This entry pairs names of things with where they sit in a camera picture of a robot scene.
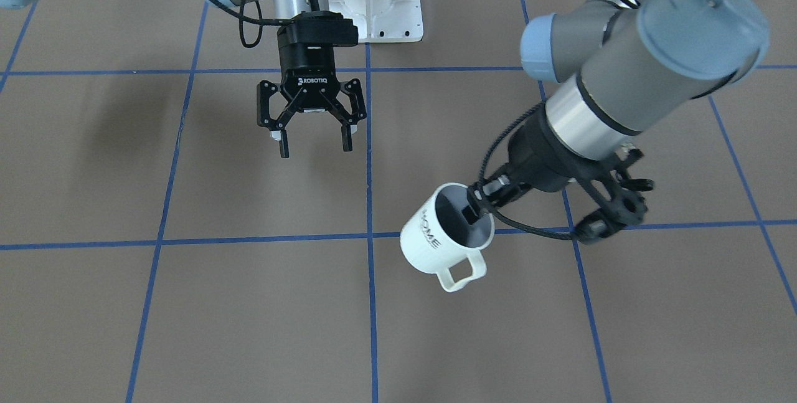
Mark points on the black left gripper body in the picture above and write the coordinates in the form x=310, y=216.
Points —
x=540, y=160

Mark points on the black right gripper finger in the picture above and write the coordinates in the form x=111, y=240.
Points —
x=347, y=117
x=275, y=124

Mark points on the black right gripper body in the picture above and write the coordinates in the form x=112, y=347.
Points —
x=309, y=64

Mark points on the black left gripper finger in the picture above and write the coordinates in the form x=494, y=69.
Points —
x=480, y=203

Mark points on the white mug with handle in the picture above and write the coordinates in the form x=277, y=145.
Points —
x=446, y=238

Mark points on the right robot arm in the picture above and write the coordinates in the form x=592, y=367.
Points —
x=261, y=19

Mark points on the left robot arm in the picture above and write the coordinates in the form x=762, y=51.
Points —
x=622, y=66

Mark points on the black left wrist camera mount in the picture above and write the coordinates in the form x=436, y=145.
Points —
x=619, y=196

